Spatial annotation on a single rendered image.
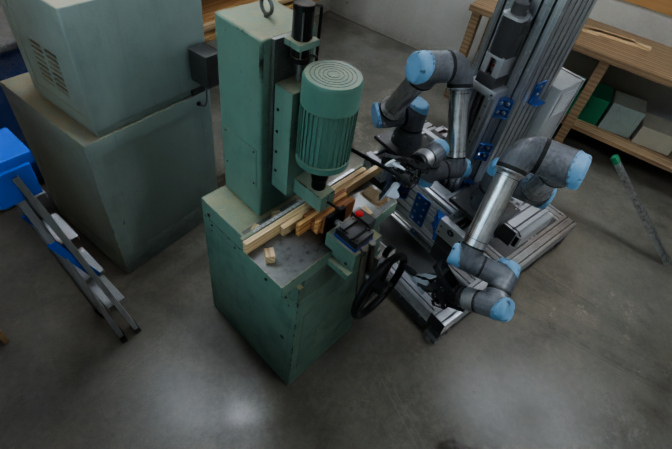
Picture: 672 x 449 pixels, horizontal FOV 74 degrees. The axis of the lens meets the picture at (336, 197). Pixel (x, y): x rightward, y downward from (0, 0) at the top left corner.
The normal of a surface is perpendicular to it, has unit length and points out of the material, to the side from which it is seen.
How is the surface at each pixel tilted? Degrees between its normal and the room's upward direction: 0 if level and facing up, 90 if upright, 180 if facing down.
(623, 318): 0
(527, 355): 0
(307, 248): 0
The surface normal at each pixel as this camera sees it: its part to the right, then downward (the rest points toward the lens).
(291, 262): 0.13, -0.70
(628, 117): -0.50, 0.57
